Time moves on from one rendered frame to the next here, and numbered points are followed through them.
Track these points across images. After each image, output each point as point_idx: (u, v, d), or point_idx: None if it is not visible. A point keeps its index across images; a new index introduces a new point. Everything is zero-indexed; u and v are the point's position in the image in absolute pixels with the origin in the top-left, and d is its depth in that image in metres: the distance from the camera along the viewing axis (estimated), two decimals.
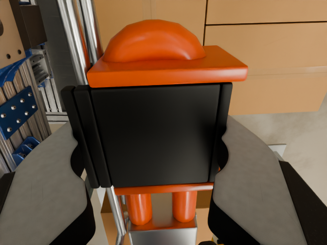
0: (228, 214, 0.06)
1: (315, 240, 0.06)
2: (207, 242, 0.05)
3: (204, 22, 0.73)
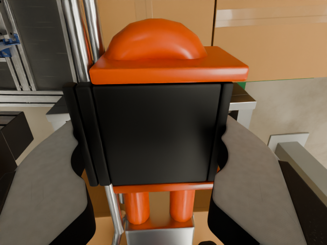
0: (228, 214, 0.06)
1: (315, 239, 0.06)
2: (207, 242, 0.05)
3: None
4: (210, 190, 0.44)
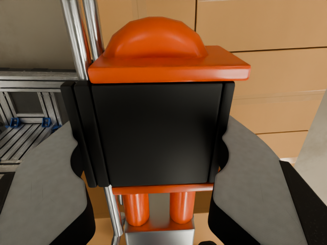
0: (229, 214, 0.06)
1: (316, 240, 0.05)
2: (207, 242, 0.05)
3: None
4: (210, 191, 0.44)
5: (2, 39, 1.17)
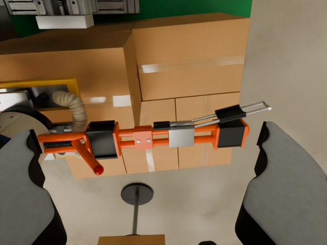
0: (258, 222, 0.06)
1: None
2: (207, 242, 0.05)
3: None
4: (136, 121, 0.86)
5: None
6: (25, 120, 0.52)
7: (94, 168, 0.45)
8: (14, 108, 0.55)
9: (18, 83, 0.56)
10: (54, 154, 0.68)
